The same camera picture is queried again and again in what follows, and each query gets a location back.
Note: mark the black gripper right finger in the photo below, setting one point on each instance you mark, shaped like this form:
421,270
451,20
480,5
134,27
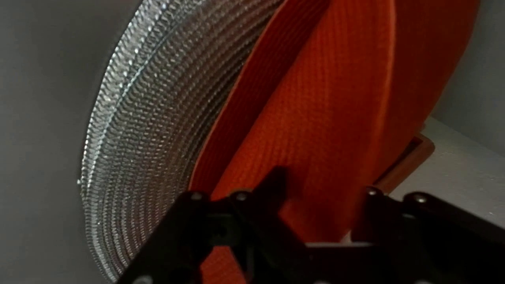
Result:
371,214

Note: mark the red plate on oven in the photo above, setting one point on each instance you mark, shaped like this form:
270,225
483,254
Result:
237,120

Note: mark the large red round plate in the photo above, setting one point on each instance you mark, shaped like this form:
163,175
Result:
325,115

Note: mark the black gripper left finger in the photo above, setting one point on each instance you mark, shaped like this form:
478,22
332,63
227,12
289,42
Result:
276,191

